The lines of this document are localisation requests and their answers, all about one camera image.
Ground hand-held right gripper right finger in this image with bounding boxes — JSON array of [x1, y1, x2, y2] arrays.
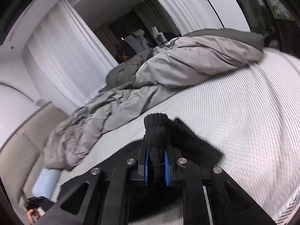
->
[[163, 142, 277, 225]]

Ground black pants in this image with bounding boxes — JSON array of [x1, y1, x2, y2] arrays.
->
[[58, 113, 224, 225]]

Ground white wardrobe door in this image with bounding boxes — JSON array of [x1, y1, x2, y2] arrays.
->
[[193, 0, 249, 32]]

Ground beige padded headboard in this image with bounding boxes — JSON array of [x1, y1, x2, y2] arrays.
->
[[0, 101, 68, 221]]

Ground white sheer curtain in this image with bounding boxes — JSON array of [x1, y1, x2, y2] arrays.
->
[[22, 0, 119, 104]]

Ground grey quilted duvet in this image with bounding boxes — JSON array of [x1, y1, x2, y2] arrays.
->
[[43, 28, 265, 170]]

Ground white honeycomb bed sheet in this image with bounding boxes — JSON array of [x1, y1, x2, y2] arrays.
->
[[54, 48, 300, 225]]

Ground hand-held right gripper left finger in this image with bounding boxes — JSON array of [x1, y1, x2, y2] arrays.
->
[[35, 141, 150, 225]]

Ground light blue pillow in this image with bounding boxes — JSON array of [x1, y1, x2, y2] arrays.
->
[[32, 168, 62, 199]]

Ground white chair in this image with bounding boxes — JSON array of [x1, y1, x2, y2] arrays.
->
[[152, 26, 165, 45]]

